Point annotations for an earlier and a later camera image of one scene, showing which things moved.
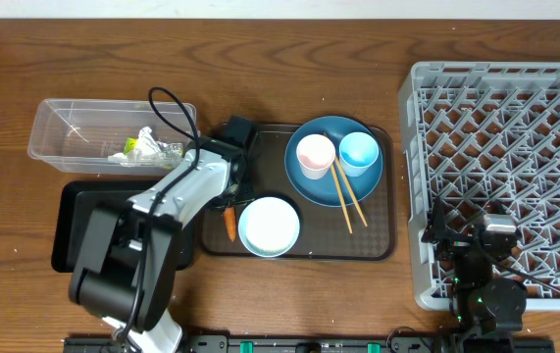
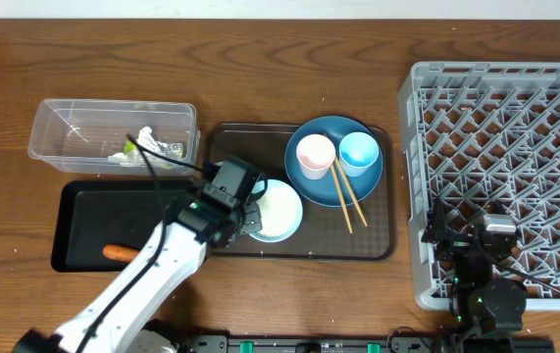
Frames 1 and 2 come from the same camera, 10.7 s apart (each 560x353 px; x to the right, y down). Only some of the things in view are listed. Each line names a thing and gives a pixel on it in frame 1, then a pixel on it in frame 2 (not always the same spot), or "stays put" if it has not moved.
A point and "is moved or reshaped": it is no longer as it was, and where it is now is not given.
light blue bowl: x=269 y=226 is moved or reshaped
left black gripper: x=248 y=195 → x=256 y=220
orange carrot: x=230 y=221 is moved or reshaped
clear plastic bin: x=79 y=135 stays put
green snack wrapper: x=130 y=144 stays put
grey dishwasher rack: x=496 y=137 stays put
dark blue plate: x=323 y=191 stays put
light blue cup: x=357 y=151 stays put
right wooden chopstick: x=350 y=189 stays put
